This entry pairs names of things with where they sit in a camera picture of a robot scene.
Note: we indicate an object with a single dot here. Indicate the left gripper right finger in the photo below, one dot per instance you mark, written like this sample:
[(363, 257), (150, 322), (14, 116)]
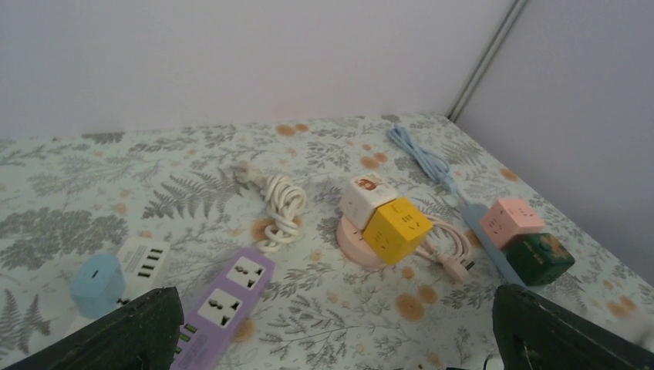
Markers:
[(534, 333)]

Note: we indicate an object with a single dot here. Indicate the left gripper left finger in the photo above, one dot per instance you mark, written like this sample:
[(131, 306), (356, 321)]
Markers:
[(142, 334)]

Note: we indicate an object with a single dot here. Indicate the blue cube socket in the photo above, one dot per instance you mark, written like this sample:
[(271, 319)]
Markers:
[(98, 286)]

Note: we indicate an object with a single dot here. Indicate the dark green cube socket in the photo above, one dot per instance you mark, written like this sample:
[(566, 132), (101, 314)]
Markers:
[(538, 258)]

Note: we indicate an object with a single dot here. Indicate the pink cube socket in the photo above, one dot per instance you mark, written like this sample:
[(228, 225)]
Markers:
[(510, 217)]

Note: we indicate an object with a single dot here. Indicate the yellow cube socket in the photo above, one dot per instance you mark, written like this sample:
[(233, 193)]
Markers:
[(396, 230)]

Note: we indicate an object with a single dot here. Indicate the white cube socket with sticker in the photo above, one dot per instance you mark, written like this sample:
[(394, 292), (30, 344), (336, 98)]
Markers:
[(362, 195)]

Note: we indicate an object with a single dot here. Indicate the purple power strip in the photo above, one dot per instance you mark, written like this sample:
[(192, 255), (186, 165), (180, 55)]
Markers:
[(210, 326)]

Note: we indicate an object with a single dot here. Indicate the floral table mat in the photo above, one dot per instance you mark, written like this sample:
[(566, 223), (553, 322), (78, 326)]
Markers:
[(63, 199)]

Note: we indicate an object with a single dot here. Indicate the pink round power socket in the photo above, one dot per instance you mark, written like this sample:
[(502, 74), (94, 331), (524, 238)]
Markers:
[(355, 248)]

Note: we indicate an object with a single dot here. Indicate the aluminium frame post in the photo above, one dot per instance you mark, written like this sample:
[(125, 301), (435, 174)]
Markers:
[(489, 52)]

